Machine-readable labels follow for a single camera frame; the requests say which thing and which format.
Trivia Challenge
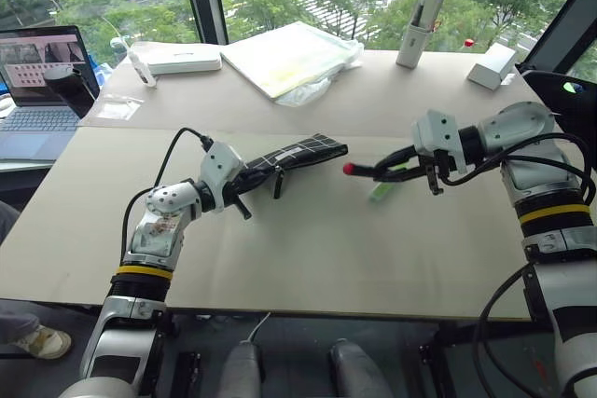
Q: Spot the thin white cable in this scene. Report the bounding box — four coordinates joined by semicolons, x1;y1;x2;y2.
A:
245;310;272;344

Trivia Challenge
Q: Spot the open laptop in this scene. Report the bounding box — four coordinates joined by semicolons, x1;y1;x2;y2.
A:
0;24;102;162

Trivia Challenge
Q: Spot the clear plastic bag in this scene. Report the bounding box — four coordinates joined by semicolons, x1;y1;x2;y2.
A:
274;38;366;107

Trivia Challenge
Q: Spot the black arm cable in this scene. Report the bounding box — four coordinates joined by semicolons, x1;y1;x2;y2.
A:
471;261;538;398
119;126;215;262

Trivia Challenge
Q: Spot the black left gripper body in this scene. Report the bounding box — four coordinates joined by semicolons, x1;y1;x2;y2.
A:
222;165;251;209

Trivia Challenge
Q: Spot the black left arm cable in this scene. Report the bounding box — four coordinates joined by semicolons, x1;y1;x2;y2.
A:
119;126;215;262

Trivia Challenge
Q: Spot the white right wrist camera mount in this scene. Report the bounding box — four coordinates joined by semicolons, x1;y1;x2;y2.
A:
410;108;469;175

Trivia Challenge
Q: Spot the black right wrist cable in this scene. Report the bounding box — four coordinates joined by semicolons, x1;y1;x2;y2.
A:
437;130;597;208

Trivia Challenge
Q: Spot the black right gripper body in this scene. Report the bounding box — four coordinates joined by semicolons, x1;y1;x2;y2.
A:
418;147;457;197

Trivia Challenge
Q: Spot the black grid pouch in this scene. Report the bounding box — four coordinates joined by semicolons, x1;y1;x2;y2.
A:
242;132;350;200

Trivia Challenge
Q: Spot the green highlighter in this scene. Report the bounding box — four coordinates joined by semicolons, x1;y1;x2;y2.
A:
368;160;412;205

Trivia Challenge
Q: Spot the grey trouser leg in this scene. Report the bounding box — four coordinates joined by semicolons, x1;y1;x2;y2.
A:
0;298;42;348

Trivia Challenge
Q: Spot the red marker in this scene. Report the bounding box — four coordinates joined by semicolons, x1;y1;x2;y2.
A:
341;162;377;178

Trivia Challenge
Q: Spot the black device with green light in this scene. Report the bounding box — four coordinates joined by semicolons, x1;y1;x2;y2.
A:
521;69;597;138

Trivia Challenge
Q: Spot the black slanted window frame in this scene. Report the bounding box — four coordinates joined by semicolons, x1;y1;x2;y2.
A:
515;0;597;74

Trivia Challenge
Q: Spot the black right arm lower cable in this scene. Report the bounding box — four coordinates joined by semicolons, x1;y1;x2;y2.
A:
471;261;538;398

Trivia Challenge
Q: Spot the dark rounded shape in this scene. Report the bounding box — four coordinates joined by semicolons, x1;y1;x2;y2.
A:
328;338;396;398
222;340;262;398

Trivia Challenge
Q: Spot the small white box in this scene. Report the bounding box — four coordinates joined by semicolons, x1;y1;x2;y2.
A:
466;42;519;91

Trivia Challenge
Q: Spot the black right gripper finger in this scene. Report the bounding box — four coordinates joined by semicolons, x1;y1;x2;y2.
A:
371;144;422;174
373;163;429;184

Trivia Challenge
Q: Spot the white sneaker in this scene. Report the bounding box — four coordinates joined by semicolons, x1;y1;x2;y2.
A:
15;324;74;361

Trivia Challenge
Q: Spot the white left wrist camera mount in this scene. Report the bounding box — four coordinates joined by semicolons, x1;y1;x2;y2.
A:
199;140;247;214

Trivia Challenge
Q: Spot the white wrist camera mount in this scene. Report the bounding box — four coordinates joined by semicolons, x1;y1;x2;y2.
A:
410;108;469;175
199;140;247;214

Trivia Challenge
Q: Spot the tall silver white case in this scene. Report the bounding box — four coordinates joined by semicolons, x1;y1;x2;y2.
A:
395;0;450;70

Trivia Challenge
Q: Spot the small clear zip bag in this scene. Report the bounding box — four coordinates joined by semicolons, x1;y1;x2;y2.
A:
98;92;145;120

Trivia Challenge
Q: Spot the flat white box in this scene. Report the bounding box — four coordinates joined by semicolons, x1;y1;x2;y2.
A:
138;45;223;76

